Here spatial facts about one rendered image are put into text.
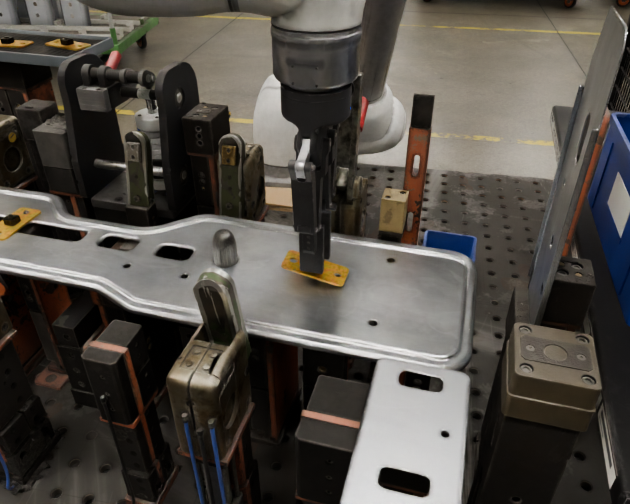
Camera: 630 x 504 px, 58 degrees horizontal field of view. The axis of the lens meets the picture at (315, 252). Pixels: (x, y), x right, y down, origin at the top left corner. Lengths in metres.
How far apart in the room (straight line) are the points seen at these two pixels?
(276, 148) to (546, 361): 1.06
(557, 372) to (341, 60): 0.36
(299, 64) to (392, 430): 0.36
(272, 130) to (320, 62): 0.92
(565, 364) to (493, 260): 0.78
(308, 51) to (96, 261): 0.42
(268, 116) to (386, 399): 1.01
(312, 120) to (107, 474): 0.61
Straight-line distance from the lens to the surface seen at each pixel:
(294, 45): 0.57
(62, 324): 0.94
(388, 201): 0.78
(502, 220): 1.50
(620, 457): 0.57
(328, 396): 0.62
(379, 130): 1.47
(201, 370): 0.57
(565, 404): 0.59
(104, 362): 0.68
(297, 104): 0.59
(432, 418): 0.59
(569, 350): 0.60
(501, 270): 1.31
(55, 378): 1.11
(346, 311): 0.69
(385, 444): 0.56
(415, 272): 0.76
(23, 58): 1.17
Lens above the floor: 1.45
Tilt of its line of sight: 35 degrees down
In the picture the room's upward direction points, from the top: straight up
